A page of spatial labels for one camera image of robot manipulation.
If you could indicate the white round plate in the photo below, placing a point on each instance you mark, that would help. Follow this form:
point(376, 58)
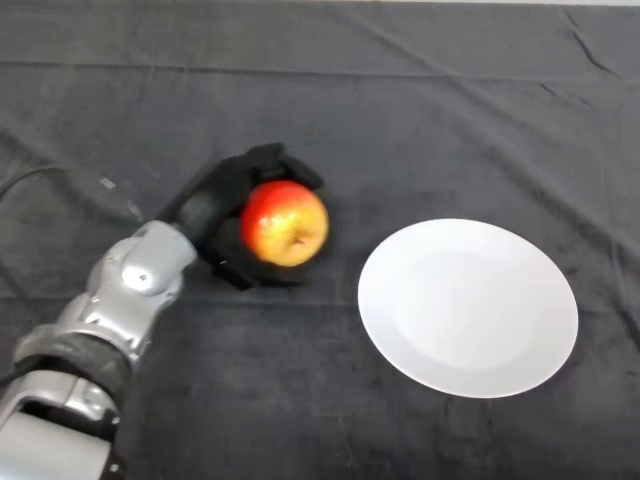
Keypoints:
point(467, 310)

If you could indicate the black table cloth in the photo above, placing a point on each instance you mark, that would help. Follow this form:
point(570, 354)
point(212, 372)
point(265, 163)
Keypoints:
point(400, 100)

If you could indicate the red yellow apple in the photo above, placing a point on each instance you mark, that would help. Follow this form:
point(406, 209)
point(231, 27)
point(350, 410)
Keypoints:
point(280, 230)

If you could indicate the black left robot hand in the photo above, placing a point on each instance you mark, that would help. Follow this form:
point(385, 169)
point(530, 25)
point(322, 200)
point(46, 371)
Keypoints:
point(217, 200)

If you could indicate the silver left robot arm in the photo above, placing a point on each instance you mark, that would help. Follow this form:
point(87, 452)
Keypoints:
point(100, 320)

